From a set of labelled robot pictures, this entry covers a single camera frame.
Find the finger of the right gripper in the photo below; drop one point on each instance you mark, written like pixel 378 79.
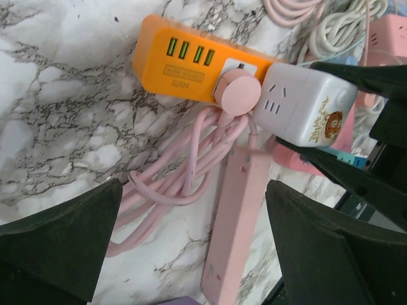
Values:
pixel 383 187
pixel 380 80

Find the orange white cube socket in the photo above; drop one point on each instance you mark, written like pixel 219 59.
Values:
pixel 176 60

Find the white tiger cube socket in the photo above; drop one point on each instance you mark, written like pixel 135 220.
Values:
pixel 304 107

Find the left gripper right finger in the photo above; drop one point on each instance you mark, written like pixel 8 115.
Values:
pixel 328 257

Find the pink long power strip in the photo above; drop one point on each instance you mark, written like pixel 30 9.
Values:
pixel 240 201

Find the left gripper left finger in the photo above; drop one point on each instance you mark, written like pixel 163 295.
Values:
pixel 55 256

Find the teal small plug adapter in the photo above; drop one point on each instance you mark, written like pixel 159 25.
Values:
pixel 345 157

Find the purple power strip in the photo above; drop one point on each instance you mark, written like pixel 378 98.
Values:
pixel 186 300

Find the blue small plug adapter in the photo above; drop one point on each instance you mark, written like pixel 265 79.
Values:
pixel 358 162

